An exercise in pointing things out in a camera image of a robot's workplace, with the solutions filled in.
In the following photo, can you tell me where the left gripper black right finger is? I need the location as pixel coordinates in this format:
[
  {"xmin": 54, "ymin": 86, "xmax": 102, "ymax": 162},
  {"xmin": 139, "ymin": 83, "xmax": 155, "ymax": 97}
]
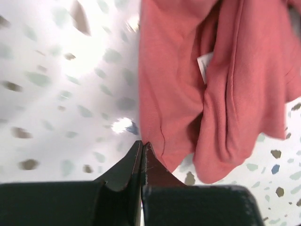
[{"xmin": 141, "ymin": 143, "xmax": 264, "ymax": 226}]

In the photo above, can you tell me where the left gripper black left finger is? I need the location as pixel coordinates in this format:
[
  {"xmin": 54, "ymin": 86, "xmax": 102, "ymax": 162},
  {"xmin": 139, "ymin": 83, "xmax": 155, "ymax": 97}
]
[{"xmin": 0, "ymin": 141, "xmax": 143, "ymax": 226}]

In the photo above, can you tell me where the salmon red t-shirt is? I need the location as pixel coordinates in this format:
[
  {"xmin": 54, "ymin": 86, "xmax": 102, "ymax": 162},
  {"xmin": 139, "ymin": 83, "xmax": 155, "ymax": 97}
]
[{"xmin": 138, "ymin": 0, "xmax": 301, "ymax": 184}]

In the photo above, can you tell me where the white shirt label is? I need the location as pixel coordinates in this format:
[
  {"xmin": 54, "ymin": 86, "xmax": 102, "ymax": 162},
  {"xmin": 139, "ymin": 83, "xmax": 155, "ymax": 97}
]
[{"xmin": 197, "ymin": 52, "xmax": 213, "ymax": 84}]

